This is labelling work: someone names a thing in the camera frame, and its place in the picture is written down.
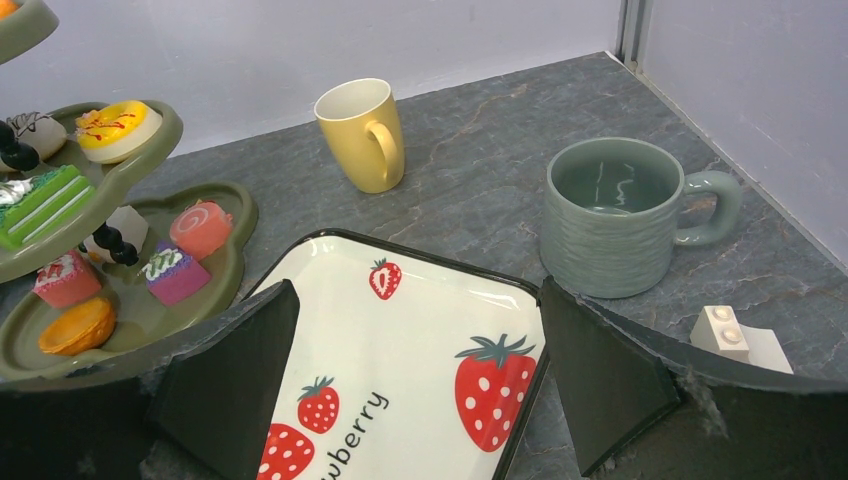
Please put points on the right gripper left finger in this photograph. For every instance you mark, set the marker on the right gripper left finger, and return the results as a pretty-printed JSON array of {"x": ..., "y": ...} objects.
[{"x": 195, "y": 405}]

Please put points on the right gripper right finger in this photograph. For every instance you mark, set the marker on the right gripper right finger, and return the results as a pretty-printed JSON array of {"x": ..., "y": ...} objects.
[{"x": 643, "y": 405}]

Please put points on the purple cake slice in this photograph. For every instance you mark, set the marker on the purple cake slice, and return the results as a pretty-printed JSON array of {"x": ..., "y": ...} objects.
[{"x": 172, "y": 275}]

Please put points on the orange macaron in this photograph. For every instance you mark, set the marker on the orange macaron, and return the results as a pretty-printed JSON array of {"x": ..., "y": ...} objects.
[{"x": 83, "y": 327}]

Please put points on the pink swirl roll cake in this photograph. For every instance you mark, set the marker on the pink swirl roll cake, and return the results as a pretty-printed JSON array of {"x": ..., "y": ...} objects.
[{"x": 201, "y": 229}]

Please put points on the red strawberry cake slice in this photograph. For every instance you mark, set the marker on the red strawberry cake slice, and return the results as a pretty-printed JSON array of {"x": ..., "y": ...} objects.
[{"x": 66, "y": 281}]

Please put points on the green triangular cake slice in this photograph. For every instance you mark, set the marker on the green triangular cake slice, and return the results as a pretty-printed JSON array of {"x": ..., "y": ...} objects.
[{"x": 31, "y": 207}]

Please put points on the yellow glazed donut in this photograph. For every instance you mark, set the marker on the yellow glazed donut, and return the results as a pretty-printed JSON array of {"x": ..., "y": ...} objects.
[{"x": 109, "y": 135}]

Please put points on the white chocolate drizzle donut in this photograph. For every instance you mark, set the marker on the white chocolate drizzle donut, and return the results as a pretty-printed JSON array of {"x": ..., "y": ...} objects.
[{"x": 29, "y": 139}]

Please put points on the small orange pastry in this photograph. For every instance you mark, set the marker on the small orange pastry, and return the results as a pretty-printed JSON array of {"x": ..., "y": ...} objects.
[{"x": 7, "y": 8}]

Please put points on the small white sachet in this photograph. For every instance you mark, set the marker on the small white sachet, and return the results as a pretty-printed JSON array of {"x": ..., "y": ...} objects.
[{"x": 718, "y": 331}]

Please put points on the green three-tier dessert stand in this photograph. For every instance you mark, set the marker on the green three-tier dessert stand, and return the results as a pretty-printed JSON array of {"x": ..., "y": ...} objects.
[{"x": 141, "y": 318}]

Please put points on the strawberry print serving tray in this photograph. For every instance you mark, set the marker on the strawberry print serving tray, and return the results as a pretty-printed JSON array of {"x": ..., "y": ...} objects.
[{"x": 404, "y": 364}]

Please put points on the grey-green ceramic mug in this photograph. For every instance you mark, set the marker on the grey-green ceramic mug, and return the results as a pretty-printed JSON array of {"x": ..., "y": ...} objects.
[{"x": 615, "y": 208}]

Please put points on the yellow ceramic mug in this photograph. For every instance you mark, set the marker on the yellow ceramic mug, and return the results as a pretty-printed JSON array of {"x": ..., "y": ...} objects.
[{"x": 361, "y": 125}]

